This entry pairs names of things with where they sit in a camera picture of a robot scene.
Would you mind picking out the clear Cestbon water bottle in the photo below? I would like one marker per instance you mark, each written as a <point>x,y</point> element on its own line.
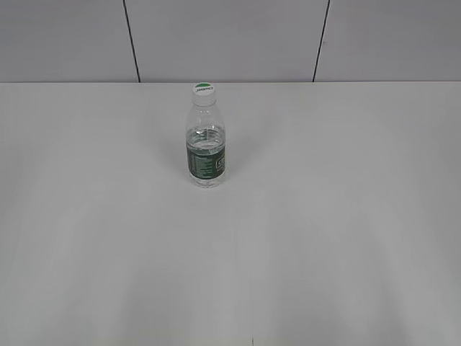
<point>205,142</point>

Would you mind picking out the white green bottle cap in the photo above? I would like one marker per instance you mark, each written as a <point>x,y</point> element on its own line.
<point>203,91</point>

